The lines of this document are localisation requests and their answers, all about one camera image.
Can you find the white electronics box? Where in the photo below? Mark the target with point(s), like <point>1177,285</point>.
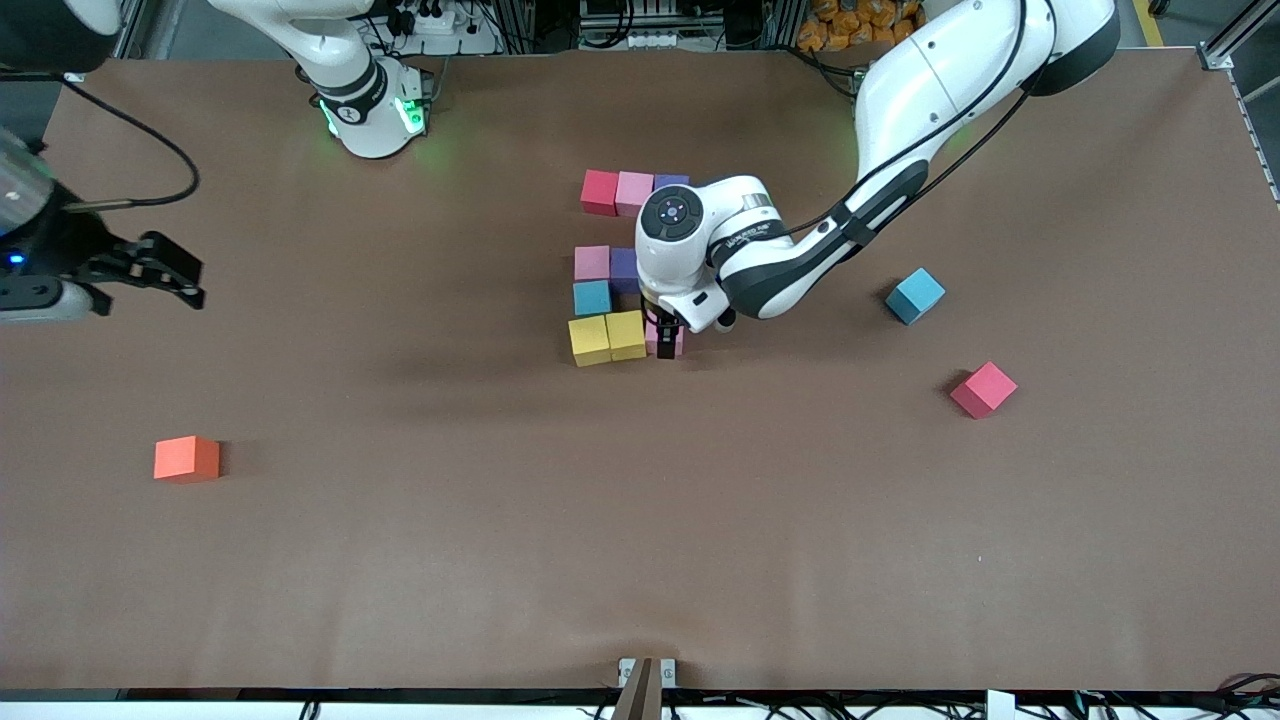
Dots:
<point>630,38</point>

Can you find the blue foam block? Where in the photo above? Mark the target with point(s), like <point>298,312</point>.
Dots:
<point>592,298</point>
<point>915,296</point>

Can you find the bag of orange items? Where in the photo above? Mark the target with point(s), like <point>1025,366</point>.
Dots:
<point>850,25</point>

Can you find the metal edge bracket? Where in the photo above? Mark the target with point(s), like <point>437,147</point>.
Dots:
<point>668,672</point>

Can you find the white power strip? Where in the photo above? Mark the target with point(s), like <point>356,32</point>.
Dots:
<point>440,22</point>

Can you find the large table cover sheet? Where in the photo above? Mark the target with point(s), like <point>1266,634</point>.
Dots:
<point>640,580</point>

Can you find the mauve pink foam block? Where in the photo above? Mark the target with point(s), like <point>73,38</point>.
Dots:
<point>634,192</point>

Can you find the orange foam block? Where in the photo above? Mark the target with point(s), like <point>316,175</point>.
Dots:
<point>186,459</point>

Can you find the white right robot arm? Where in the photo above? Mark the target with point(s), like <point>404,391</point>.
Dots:
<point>360,90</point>

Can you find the red foam block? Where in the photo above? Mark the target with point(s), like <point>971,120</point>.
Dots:
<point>599,192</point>
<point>985,390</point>

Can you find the yellow foam block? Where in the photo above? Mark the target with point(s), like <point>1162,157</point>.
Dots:
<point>626,335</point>
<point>590,342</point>

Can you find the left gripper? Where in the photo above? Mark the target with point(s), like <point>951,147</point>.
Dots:
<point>666,334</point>

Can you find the aluminium frame rail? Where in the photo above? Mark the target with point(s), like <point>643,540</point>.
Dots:
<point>130,25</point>

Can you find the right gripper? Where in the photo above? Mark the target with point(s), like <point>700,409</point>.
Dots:
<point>62,247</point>

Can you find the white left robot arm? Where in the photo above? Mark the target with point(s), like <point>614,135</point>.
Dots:
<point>720,250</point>

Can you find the purple foam block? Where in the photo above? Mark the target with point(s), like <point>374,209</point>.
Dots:
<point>625,270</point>
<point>672,181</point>

